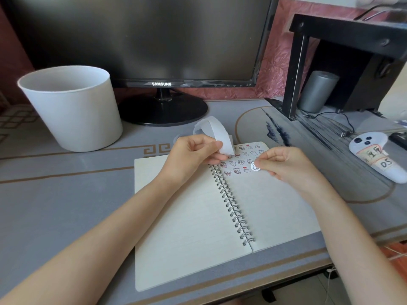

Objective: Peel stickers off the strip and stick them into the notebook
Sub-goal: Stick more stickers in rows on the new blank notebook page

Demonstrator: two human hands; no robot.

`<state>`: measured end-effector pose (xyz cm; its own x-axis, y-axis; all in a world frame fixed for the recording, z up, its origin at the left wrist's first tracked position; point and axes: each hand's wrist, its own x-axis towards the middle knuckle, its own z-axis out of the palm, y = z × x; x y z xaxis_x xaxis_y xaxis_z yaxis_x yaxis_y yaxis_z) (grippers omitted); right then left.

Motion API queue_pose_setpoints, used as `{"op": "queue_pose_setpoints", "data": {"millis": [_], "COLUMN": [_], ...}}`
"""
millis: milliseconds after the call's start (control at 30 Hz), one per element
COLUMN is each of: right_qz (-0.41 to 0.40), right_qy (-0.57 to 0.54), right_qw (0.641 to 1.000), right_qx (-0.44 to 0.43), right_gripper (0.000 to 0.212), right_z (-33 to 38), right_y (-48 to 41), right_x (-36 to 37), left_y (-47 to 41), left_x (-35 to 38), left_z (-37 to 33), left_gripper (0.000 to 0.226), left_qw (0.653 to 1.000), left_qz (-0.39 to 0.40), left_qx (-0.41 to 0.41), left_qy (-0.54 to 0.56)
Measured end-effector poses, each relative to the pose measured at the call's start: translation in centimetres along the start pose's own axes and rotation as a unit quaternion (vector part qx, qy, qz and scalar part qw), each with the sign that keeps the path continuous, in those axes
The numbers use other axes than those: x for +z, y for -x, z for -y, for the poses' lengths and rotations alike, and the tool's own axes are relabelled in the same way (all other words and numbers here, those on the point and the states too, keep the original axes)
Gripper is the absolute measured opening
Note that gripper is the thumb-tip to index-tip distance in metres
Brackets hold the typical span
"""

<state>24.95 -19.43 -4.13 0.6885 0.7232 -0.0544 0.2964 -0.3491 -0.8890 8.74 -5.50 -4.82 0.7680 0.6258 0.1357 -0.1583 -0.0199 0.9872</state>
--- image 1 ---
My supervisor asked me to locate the person's left hand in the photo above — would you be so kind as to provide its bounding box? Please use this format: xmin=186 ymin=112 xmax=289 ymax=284
xmin=158 ymin=135 xmax=229 ymax=186

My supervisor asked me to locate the person's right hand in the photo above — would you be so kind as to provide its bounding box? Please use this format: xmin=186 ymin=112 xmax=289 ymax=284
xmin=254 ymin=146 xmax=335 ymax=200

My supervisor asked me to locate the white sticker strip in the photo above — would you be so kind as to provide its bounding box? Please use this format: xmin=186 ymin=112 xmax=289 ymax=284
xmin=173 ymin=116 xmax=235 ymax=155

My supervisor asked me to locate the cream spiral notebook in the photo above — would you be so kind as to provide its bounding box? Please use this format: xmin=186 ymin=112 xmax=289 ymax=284
xmin=134 ymin=141 xmax=322 ymax=292

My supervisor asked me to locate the person's left forearm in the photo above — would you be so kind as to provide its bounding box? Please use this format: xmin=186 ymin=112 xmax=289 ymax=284
xmin=0 ymin=174 xmax=188 ymax=305

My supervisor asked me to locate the person's right forearm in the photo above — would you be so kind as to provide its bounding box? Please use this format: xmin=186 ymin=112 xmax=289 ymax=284
xmin=308 ymin=186 xmax=407 ymax=305

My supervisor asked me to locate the grey cylindrical speaker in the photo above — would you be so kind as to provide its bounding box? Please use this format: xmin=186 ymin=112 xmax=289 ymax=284
xmin=297 ymin=70 xmax=340 ymax=114

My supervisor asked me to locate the white labelled VR controller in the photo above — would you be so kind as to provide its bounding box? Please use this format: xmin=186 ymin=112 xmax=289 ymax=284
xmin=348 ymin=131 xmax=407 ymax=184

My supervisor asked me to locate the white plastic waste bin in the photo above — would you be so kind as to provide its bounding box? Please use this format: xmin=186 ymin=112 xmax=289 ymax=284
xmin=17 ymin=66 xmax=124 ymax=153

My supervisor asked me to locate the grey patterned desk mat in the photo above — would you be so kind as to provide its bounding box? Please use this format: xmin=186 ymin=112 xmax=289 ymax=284
xmin=0 ymin=98 xmax=407 ymax=305

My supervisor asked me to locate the black computer monitor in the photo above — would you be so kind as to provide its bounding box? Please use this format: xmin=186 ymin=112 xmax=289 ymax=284
xmin=1 ymin=0 xmax=280 ymax=127

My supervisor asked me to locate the orange woven bag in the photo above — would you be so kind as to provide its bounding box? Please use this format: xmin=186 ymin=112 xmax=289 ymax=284
xmin=383 ymin=241 xmax=407 ymax=280

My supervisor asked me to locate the black cable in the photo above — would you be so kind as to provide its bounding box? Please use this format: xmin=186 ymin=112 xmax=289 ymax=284
xmin=304 ymin=111 xmax=355 ymax=137

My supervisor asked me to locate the black shelf frame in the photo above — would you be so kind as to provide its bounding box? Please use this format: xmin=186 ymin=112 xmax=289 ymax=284
xmin=265 ymin=13 xmax=407 ymax=121

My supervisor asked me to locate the thin white cable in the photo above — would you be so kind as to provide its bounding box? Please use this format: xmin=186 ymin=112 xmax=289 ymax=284
xmin=324 ymin=246 xmax=407 ymax=305

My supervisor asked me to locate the black wire frame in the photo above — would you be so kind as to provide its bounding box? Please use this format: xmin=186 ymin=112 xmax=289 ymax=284
xmin=353 ymin=2 xmax=403 ymax=21

